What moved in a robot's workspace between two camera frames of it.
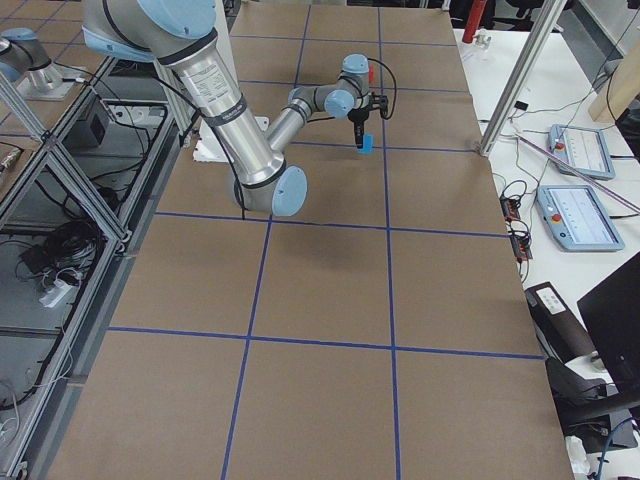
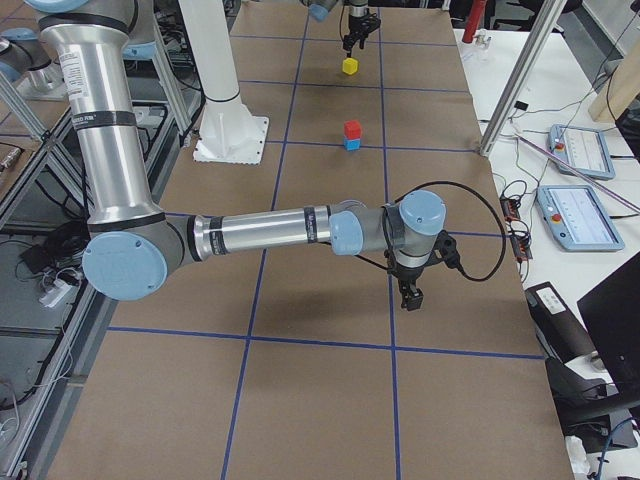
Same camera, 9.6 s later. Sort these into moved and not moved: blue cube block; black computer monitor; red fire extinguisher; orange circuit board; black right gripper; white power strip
Moved: blue cube block; black right gripper
Not moved: black computer monitor; orange circuit board; red fire extinguisher; white power strip
